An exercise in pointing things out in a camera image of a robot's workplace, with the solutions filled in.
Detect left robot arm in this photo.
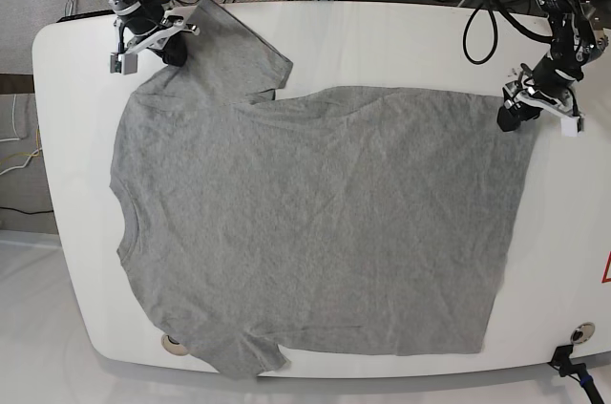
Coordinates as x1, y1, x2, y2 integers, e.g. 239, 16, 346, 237
496, 0, 608, 137

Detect red warning triangle sticker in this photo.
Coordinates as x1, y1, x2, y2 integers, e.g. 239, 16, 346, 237
601, 253, 611, 284

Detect right table cable grommet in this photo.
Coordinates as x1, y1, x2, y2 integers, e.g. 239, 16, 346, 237
570, 322, 596, 345

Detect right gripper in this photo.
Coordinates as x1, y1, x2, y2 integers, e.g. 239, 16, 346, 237
113, 0, 200, 67

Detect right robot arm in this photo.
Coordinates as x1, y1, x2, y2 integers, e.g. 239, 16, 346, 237
109, 0, 199, 75

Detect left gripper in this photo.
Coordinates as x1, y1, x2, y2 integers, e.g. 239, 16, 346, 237
496, 57, 582, 132

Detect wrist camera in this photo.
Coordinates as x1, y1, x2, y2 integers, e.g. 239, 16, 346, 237
110, 53, 137, 75
560, 117, 583, 138

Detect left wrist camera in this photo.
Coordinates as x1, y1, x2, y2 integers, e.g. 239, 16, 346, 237
560, 117, 583, 138

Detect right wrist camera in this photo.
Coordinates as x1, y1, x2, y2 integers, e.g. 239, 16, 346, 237
110, 53, 137, 75

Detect table cable grommet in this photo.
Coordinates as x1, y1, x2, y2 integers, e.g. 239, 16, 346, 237
570, 322, 596, 345
161, 333, 189, 356

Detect left table cable grommet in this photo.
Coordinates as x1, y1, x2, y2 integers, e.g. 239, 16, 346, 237
161, 333, 189, 356

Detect grey t-shirt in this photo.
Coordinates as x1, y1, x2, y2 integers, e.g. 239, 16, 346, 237
110, 0, 537, 378

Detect black clamp with cable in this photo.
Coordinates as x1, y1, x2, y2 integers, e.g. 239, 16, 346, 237
548, 345, 604, 404

